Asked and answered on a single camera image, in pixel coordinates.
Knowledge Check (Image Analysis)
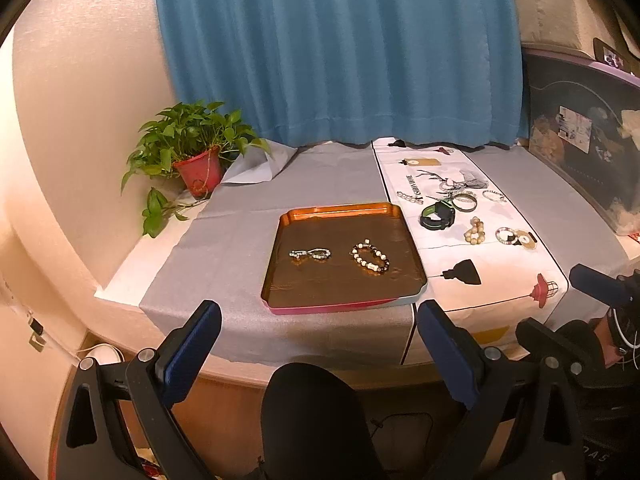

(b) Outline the white round floor device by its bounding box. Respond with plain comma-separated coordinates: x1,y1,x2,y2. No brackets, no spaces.
77,342,126,368

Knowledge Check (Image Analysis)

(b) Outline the beige fabric storage box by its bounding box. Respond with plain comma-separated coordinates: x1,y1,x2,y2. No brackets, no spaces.
507,0,621,61

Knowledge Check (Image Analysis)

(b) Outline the dark bag with white print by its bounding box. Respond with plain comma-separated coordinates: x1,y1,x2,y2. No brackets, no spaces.
575,385,640,480

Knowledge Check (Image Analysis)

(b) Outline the red flower pot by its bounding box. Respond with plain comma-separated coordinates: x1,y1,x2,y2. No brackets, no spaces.
172,146,223,199

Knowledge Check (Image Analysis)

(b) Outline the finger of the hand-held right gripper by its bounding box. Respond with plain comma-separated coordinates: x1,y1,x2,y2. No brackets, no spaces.
569,263,640,311
515,318,608,391

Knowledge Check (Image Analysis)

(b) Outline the green leafy plant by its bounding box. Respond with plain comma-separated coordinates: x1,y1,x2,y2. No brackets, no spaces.
121,101,273,238

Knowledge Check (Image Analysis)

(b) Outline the orange metal tray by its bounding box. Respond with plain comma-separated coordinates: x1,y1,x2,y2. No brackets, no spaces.
261,202,428,316

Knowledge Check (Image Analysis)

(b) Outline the large cream bead bracelet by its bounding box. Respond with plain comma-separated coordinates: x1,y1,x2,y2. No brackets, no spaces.
464,216,487,246

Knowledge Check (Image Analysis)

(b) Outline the white printed table runner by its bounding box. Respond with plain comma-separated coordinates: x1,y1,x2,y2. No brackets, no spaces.
372,137,571,366

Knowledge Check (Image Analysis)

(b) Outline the black and cream bead bracelet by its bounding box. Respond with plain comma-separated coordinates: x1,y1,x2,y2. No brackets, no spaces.
350,241,391,276

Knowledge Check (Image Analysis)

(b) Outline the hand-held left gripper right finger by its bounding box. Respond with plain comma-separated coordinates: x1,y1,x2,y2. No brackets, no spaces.
417,300,588,480

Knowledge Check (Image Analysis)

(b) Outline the red patterned cloth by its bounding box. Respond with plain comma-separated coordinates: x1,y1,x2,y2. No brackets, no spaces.
132,452,166,480

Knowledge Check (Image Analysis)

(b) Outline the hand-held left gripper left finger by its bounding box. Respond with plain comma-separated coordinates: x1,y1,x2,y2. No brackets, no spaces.
54,300,223,480

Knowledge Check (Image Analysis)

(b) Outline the blue curtain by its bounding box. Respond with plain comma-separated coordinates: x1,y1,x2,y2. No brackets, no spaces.
151,0,531,150

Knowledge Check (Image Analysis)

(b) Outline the grey table cloth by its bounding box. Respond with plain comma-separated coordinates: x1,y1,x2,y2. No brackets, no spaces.
139,140,632,368

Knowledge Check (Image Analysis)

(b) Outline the black wall clip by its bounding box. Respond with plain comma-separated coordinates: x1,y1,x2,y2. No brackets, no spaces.
27,317,46,351

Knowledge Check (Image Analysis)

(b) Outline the wooden table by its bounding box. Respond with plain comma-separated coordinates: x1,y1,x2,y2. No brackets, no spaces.
50,345,526,480

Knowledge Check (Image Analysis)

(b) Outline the silver chain bracelet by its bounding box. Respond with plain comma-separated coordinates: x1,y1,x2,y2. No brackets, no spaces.
290,246,332,264

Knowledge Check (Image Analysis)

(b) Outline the small dark picture frame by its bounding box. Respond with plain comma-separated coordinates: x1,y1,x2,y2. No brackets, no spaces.
593,37,632,72

